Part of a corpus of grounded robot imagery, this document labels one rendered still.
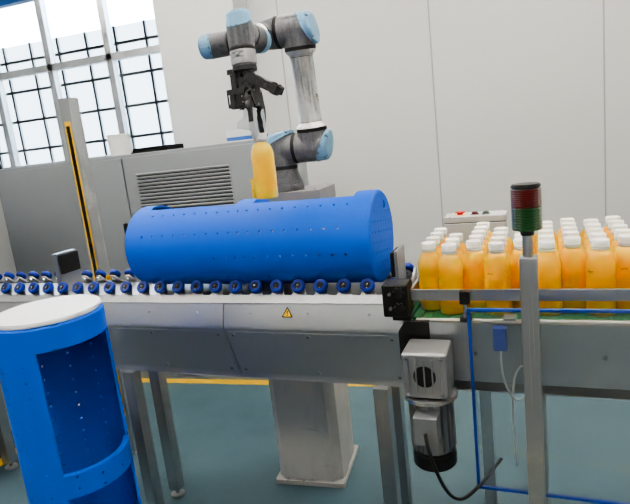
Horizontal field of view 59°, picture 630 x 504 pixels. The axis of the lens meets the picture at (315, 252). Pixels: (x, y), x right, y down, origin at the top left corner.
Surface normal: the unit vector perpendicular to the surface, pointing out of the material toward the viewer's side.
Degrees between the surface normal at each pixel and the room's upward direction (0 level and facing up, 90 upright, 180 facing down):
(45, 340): 90
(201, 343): 110
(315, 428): 90
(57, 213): 90
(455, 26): 90
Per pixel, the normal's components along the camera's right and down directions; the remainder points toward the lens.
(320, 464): -0.27, 0.22
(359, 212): -0.35, -0.45
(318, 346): -0.31, 0.53
